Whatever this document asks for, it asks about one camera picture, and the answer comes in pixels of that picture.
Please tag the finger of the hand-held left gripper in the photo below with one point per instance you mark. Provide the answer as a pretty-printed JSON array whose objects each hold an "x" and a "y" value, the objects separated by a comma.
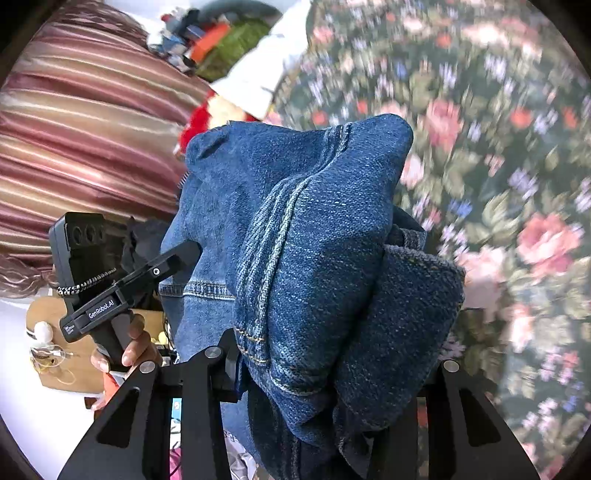
[{"x": 173, "y": 261}]

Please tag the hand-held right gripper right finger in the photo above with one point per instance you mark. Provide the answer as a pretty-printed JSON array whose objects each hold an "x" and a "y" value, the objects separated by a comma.
[{"x": 438, "y": 383}]

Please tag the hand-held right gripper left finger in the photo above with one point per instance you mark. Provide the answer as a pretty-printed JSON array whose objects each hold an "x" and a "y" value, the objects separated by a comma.
[{"x": 221, "y": 369}]

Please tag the blue denim jacket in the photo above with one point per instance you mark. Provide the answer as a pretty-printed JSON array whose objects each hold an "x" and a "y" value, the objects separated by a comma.
[{"x": 314, "y": 258}]

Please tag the person's left hand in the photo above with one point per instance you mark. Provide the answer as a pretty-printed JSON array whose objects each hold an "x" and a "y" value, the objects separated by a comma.
[{"x": 143, "y": 346}]

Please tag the black cloth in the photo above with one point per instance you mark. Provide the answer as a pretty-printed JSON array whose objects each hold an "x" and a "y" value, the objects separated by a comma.
[{"x": 145, "y": 242}]

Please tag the light wooden table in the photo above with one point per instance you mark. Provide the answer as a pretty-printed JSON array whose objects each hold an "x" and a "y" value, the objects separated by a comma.
[{"x": 74, "y": 318}]

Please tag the white round object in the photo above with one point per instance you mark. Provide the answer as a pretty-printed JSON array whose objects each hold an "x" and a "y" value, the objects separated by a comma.
[{"x": 42, "y": 332}]

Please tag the striped pink curtain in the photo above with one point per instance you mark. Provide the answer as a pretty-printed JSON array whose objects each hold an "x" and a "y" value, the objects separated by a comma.
[{"x": 92, "y": 138}]

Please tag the red plush blanket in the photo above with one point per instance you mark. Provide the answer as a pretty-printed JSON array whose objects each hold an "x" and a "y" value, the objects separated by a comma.
[{"x": 198, "y": 122}]

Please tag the white cloth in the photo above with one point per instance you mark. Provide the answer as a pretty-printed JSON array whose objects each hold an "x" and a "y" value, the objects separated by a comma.
[{"x": 268, "y": 69}]

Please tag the green cloth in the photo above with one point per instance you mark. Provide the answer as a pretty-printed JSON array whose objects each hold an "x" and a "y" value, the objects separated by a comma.
[{"x": 235, "y": 48}]

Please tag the pile of colourful toys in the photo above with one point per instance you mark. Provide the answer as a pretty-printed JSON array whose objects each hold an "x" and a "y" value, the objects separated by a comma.
[{"x": 184, "y": 37}]

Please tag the floral bedspread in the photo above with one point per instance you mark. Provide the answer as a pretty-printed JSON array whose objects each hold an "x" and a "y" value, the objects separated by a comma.
[{"x": 508, "y": 138}]

